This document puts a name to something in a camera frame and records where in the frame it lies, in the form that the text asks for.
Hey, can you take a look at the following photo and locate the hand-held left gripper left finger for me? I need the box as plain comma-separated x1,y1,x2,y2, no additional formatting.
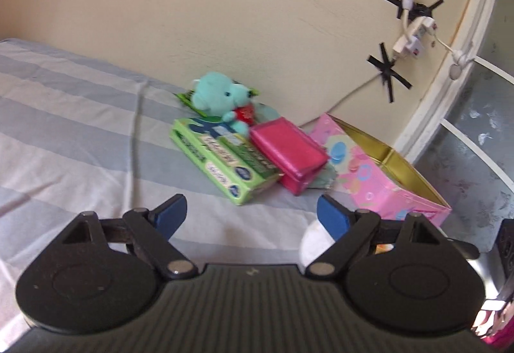
60,194,197,280

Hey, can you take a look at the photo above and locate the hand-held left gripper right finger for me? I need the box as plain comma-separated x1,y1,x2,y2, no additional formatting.
307,194,449,280

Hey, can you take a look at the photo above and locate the pink floral tin box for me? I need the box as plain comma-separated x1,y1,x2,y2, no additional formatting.
307,113,452,233

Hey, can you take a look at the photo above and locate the green cardboard box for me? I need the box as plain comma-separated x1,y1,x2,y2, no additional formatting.
171,118,280,206

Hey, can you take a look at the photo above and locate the pink shiny box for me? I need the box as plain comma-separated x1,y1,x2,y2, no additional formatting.
249,117,331,196

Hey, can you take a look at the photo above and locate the teal plush toy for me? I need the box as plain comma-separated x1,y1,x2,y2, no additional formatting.
190,72,280,137

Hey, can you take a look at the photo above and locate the white plastic bottle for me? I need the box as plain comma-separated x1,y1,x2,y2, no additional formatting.
300,218,336,269

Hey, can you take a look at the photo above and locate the frosted window glass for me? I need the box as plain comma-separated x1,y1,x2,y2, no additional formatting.
418,0,514,253

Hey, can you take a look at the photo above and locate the pink clothing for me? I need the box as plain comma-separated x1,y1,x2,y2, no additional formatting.
474,299,514,349

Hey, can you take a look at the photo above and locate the white power strip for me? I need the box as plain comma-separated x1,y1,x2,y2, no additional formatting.
405,15,438,38

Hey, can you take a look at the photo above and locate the grey power cable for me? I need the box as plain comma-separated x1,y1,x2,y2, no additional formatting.
299,56,398,129

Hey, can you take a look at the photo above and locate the white round wall hook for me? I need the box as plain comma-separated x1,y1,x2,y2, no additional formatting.
448,50,470,80

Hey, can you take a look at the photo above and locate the white switch plug adapter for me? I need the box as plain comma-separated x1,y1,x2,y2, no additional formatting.
393,33,424,58

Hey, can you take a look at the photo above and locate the white window frame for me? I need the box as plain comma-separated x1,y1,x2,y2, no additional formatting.
395,0,514,193

